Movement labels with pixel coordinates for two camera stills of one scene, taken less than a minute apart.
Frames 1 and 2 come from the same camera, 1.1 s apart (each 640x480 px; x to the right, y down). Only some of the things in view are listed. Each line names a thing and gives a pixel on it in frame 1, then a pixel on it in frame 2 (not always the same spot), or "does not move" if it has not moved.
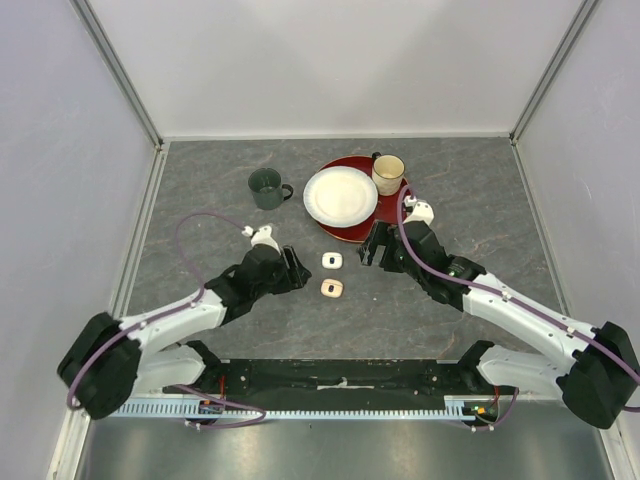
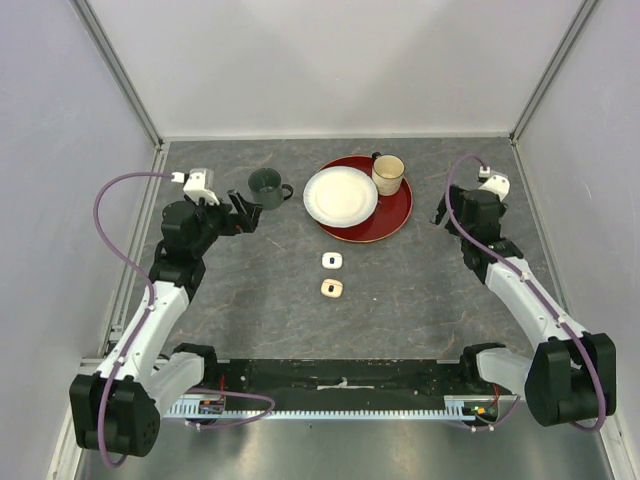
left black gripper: (296, 276) -> (247, 223)
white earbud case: (332, 260) does not move
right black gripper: (382, 235) -> (456, 198)
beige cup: (388, 173) does not move
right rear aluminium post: (584, 16) does not move
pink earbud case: (331, 288) does not move
